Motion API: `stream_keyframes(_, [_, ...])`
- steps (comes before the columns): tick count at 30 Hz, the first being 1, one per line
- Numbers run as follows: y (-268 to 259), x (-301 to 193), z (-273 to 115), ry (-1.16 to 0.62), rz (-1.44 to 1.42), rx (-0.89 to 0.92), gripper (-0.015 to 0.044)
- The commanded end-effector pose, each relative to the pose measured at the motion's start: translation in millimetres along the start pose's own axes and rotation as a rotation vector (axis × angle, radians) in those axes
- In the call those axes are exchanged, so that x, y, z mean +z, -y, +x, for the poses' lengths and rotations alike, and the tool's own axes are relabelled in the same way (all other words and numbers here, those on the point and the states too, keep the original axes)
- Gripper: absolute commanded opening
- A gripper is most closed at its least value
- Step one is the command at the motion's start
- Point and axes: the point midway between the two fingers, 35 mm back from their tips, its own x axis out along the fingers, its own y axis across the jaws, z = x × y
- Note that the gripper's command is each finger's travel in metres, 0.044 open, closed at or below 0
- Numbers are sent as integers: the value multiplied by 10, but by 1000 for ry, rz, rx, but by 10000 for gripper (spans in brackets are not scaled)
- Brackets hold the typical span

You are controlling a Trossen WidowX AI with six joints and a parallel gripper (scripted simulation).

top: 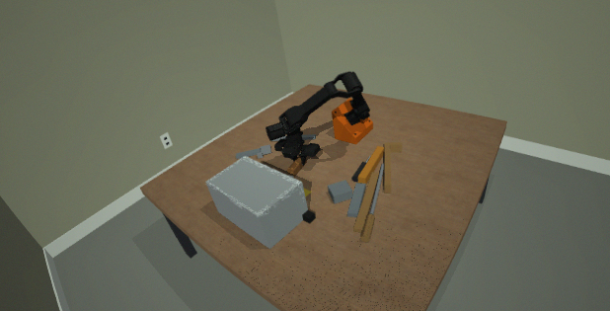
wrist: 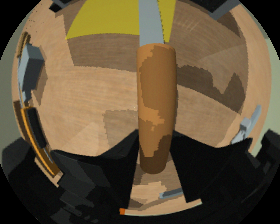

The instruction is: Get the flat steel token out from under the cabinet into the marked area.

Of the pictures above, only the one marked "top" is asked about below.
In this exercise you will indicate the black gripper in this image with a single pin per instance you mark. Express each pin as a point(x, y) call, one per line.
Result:
point(306, 150)

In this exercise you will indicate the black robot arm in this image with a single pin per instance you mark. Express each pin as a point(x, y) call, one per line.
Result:
point(293, 118)

